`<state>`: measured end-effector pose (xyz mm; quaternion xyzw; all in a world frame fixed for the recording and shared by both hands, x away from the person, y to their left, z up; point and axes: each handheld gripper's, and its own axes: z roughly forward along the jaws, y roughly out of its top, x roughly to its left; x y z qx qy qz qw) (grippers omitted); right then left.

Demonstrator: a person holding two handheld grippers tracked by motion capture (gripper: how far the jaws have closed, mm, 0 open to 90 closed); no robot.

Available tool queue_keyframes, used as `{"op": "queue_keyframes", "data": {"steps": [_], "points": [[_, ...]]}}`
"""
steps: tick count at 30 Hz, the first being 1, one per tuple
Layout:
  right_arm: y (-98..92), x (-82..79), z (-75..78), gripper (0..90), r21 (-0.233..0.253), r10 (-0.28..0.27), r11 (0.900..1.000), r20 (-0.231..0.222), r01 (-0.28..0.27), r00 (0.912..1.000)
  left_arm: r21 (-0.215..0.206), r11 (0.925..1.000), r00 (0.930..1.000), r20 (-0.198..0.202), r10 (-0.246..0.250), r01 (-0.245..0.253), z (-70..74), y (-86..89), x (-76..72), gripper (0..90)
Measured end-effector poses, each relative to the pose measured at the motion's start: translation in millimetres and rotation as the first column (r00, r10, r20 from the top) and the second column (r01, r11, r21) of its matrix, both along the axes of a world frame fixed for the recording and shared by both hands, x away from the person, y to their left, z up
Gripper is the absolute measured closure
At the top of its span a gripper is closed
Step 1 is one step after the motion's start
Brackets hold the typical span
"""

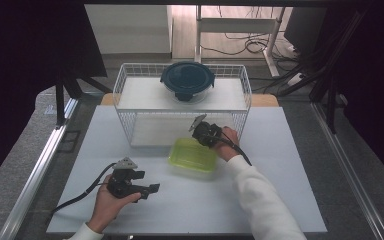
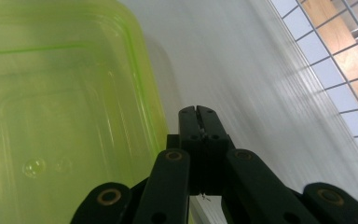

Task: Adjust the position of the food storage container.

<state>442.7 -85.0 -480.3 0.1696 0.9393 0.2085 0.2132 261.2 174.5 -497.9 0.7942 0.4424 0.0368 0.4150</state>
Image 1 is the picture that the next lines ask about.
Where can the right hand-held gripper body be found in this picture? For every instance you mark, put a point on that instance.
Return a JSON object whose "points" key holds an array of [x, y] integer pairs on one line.
{"points": [[208, 133]]}

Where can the wooden table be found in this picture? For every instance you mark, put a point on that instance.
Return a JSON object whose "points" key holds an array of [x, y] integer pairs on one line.
{"points": [[263, 100]]}

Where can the black curtain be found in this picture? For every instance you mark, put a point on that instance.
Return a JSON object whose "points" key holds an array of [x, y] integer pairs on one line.
{"points": [[20, 66], [376, 83]]}

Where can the black metal stand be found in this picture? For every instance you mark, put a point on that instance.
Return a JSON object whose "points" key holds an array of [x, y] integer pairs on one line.
{"points": [[60, 103], [331, 100]]}

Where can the aluminium rail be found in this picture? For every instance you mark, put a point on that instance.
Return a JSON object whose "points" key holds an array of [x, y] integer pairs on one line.
{"points": [[350, 173], [33, 180]]}

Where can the person's right hand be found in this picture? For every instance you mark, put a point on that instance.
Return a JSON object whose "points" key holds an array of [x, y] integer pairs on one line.
{"points": [[228, 150]]}

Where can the white desk frame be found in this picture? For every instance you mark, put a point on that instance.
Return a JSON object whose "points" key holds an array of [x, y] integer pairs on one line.
{"points": [[236, 25]]}

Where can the green rectangular plastic container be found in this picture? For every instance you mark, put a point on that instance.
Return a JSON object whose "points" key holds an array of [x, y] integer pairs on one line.
{"points": [[191, 156]]}

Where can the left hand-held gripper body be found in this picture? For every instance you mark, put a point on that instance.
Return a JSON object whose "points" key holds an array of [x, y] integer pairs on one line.
{"points": [[123, 185]]}

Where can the white power strip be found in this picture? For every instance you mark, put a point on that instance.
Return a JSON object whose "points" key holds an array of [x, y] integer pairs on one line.
{"points": [[294, 80]]}

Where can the person's left hand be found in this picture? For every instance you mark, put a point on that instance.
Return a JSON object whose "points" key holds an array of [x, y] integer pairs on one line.
{"points": [[105, 208]]}

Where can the white table board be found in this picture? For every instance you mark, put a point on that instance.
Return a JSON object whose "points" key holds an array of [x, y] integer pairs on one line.
{"points": [[186, 210]]}

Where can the white cabinet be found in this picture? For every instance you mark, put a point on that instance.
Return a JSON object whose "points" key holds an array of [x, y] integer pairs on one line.
{"points": [[130, 28]]}

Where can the round dark blue lidded container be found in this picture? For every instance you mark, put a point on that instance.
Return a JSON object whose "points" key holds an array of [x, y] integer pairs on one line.
{"points": [[187, 78]]}

